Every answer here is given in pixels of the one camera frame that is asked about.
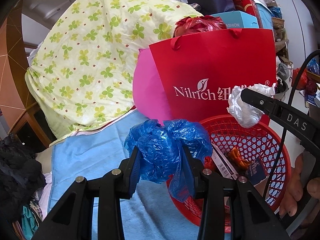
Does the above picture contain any white tissue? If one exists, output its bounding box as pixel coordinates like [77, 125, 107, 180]
[227, 83, 276, 128]

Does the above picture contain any blue plastic bag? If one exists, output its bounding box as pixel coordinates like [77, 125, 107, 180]
[124, 119, 213, 202]

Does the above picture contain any blue white medicine box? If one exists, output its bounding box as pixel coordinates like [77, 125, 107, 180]
[246, 156, 267, 186]

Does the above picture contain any person's right hand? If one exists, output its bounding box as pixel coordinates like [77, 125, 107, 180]
[279, 153, 319, 217]

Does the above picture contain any light blue bed blanket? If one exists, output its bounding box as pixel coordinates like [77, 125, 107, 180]
[48, 110, 199, 240]

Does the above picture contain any red plastic mesh basket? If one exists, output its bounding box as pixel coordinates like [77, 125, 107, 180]
[166, 114, 292, 234]

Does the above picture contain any black fluffy garment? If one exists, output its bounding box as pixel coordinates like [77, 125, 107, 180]
[1, 135, 46, 223]

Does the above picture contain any blue plastic storage bin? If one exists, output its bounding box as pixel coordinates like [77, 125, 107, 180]
[255, 0, 273, 29]

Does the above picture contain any red Nilrich paper bag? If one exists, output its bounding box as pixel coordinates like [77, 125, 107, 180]
[149, 28, 276, 122]

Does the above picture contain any clover print quilt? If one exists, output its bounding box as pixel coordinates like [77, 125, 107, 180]
[25, 0, 199, 139]

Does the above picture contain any light blue cardboard box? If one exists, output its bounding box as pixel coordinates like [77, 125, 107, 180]
[212, 11, 259, 29]

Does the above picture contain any brown wooden column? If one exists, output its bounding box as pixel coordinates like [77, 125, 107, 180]
[1, 1, 52, 152]

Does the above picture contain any red gift box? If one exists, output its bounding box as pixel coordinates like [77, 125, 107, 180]
[233, 0, 263, 28]

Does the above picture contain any red plastic bag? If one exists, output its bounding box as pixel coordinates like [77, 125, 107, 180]
[174, 15, 227, 37]

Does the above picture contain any black cable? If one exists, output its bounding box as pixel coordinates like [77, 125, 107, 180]
[262, 49, 320, 199]

